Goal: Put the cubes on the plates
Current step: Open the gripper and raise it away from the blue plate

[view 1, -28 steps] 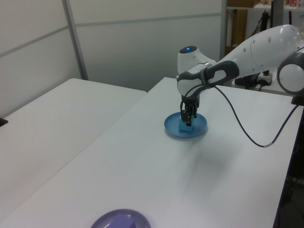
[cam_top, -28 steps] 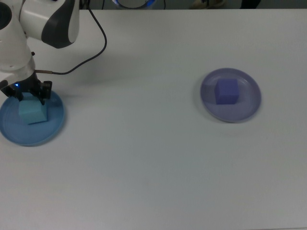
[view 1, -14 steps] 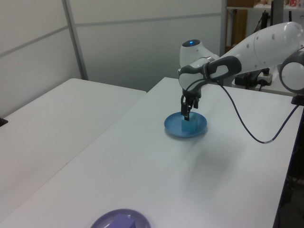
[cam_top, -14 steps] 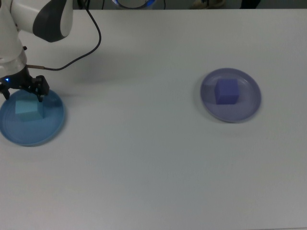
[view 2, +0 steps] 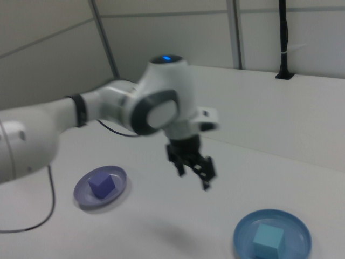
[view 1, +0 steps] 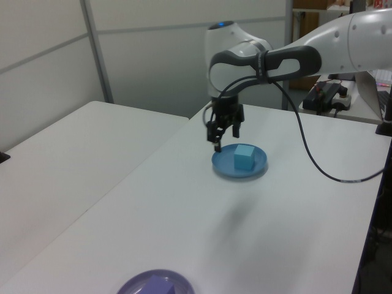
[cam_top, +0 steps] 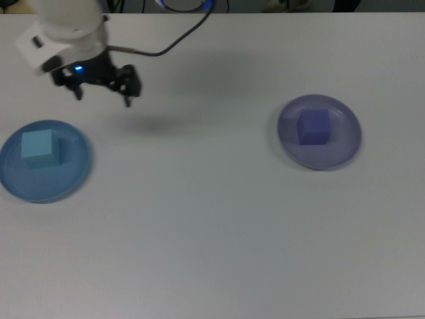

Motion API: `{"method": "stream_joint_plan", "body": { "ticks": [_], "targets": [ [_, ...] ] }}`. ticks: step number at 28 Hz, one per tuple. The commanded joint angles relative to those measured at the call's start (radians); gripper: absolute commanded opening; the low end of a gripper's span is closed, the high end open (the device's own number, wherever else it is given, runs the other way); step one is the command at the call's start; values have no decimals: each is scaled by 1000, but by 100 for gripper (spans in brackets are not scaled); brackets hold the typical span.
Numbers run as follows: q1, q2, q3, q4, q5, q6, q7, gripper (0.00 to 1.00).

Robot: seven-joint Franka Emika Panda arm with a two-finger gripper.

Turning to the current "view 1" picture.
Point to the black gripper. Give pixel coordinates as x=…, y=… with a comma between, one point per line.
x=226, y=108

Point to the cyan cube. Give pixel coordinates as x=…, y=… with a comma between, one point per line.
x=244, y=157

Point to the purple cube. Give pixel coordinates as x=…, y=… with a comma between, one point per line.
x=159, y=286

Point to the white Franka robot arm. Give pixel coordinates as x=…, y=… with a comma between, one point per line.
x=337, y=43

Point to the blue plate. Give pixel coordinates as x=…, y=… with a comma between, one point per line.
x=223, y=167

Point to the brown cardboard box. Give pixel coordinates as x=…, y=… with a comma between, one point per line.
x=303, y=82

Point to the black electronics box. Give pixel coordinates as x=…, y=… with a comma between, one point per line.
x=318, y=96

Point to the grey emergency stop button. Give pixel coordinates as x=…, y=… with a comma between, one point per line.
x=342, y=101

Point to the silver laptop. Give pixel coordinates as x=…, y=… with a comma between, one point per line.
x=369, y=92

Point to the purple plate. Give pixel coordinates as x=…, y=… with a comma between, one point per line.
x=134, y=283

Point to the black stand base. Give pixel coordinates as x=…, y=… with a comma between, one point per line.
x=4, y=156

